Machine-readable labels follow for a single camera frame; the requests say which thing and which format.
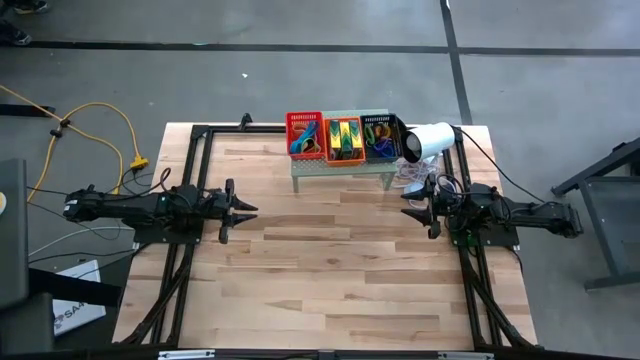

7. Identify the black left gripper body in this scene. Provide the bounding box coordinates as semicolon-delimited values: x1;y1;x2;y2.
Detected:
202;178;236;245

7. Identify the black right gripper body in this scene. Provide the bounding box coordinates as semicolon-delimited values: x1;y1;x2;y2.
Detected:
423;172;457;240

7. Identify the black plastic basket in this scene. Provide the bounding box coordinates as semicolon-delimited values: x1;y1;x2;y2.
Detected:
359;113;405;165

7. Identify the red plastic basket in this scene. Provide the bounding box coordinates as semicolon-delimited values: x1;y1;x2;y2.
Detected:
285;111;327;161

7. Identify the white desk lamp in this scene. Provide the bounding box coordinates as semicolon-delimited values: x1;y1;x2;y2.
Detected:
399;121;457;165

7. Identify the green perforated metal shelf riser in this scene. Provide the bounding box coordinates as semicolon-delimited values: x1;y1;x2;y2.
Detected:
289;108;400;194

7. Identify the black metal stand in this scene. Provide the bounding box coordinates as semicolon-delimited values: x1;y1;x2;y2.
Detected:
551;135;640;292

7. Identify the white printed box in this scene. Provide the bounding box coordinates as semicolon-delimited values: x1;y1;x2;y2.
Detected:
51;258;107;337

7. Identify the dark grey monitor panel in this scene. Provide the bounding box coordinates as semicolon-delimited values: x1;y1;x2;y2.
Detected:
0;157;30;312

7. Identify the grey chair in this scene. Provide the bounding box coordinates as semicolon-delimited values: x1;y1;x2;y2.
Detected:
0;292;56;356

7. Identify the person's shoe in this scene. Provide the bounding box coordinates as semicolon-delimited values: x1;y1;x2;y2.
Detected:
12;0;51;15
0;19;32;47

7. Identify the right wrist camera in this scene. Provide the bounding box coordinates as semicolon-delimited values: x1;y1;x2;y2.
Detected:
437;192;459;214

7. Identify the white lamp cable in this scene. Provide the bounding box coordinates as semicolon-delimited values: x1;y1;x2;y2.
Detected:
394;154;459;209

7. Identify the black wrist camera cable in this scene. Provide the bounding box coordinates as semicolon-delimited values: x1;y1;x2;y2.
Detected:
433;172;460;200

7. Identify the black aluminium table frame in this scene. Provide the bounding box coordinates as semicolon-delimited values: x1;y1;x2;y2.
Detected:
112;113;539;351

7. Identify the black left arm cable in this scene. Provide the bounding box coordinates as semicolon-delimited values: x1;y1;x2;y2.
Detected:
119;167;174;197

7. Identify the long black cable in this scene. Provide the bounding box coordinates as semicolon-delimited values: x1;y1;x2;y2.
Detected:
451;124;555;202

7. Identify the yellow extension cable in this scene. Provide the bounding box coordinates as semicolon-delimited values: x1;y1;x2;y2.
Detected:
0;83;150;204

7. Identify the silver aluminium frame post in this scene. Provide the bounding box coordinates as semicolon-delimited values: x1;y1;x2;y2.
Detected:
158;349;217;360
437;351;495;360

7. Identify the white floor cable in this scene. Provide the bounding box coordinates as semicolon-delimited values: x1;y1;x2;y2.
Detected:
27;226;136;257

